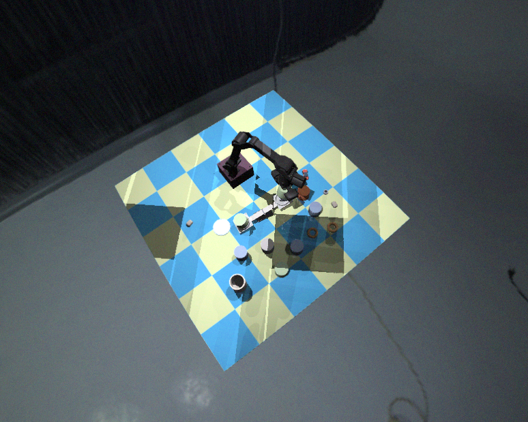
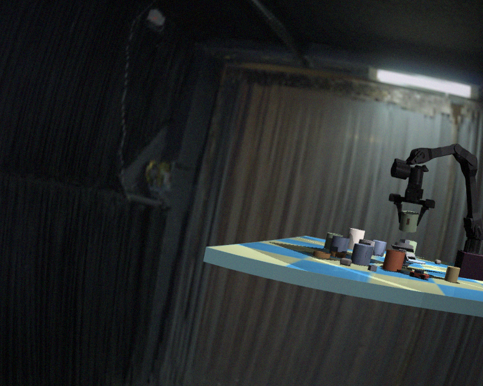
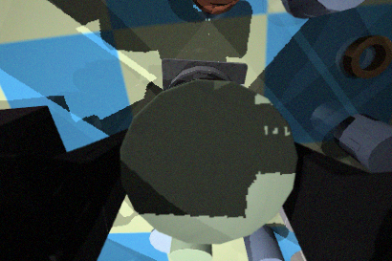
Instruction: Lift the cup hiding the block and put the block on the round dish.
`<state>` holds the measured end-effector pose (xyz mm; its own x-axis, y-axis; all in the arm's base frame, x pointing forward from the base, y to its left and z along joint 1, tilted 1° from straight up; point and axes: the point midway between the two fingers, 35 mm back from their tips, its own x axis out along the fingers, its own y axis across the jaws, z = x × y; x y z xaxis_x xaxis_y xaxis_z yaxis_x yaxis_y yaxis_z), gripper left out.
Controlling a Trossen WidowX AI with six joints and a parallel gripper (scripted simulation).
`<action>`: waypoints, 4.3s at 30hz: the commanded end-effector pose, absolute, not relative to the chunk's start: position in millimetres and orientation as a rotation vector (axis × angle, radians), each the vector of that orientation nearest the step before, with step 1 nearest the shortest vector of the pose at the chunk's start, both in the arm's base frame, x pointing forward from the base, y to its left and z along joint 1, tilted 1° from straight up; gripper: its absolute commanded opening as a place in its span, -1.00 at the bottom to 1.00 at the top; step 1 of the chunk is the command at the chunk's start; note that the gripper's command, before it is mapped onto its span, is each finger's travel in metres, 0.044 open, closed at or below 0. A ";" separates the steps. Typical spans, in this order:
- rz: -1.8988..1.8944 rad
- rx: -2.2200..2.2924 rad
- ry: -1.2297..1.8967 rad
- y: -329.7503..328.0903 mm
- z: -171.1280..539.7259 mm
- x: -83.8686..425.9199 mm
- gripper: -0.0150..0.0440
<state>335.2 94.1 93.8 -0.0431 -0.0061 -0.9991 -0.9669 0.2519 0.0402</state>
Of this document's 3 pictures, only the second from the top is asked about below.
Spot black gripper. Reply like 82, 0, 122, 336
389, 181, 435, 226

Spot white cylinder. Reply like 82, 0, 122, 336
348, 228, 365, 250
359, 239, 375, 246

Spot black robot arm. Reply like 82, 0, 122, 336
391, 143, 483, 255

